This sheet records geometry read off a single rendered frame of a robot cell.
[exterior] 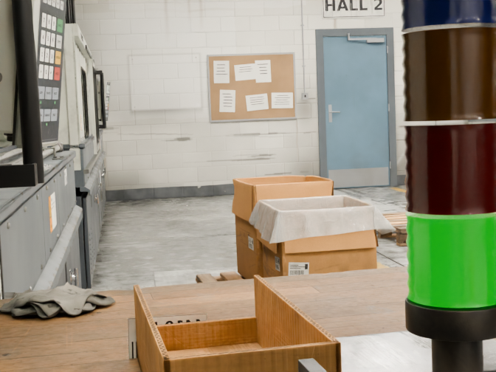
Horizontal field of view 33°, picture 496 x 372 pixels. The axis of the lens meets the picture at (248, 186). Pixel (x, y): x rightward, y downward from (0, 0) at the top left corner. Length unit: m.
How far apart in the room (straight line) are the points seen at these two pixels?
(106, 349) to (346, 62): 10.95
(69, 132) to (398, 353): 4.48
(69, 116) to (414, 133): 4.81
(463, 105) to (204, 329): 0.53
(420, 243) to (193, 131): 11.03
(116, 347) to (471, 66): 0.60
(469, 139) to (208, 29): 11.11
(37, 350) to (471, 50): 0.63
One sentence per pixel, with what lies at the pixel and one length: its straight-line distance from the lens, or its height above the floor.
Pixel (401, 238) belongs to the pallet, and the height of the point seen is 0.06.
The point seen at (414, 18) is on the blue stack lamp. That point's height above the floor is 1.16.
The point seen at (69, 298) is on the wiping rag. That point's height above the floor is 0.92.
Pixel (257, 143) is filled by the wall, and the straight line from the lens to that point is 11.45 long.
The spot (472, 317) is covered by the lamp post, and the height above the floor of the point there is 1.05.
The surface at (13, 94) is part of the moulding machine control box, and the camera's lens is 1.45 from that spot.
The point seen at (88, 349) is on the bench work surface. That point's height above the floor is 0.90.
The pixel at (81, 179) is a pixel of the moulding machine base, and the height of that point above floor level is 0.76.
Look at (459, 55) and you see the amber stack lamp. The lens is 0.32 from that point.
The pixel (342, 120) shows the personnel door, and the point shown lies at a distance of 11.68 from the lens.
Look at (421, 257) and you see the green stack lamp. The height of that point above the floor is 1.07.
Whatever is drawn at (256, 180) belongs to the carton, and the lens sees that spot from 5.12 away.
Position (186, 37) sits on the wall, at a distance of 11.38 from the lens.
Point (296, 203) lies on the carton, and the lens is 4.57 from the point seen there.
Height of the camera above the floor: 1.13
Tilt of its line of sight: 5 degrees down
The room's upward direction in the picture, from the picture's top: 2 degrees counter-clockwise
